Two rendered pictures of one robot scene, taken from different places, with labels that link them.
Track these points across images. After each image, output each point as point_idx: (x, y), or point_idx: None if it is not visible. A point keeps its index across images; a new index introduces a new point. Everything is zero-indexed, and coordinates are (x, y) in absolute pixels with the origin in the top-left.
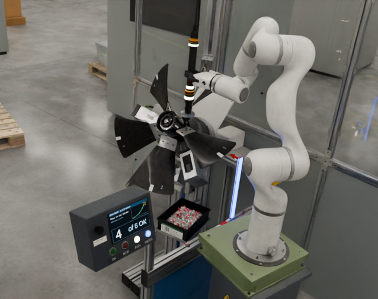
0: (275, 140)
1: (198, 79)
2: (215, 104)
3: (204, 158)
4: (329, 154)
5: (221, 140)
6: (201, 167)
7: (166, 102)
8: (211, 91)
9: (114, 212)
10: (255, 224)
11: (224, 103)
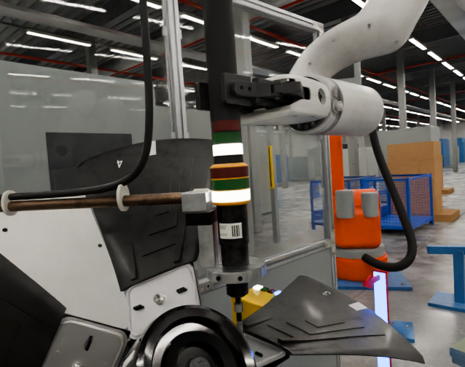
0: None
1: (303, 89)
2: (62, 282)
3: (385, 337)
4: (196, 276)
5: (291, 293)
6: (420, 358)
7: (57, 322)
8: (329, 119)
9: None
10: None
11: (85, 263)
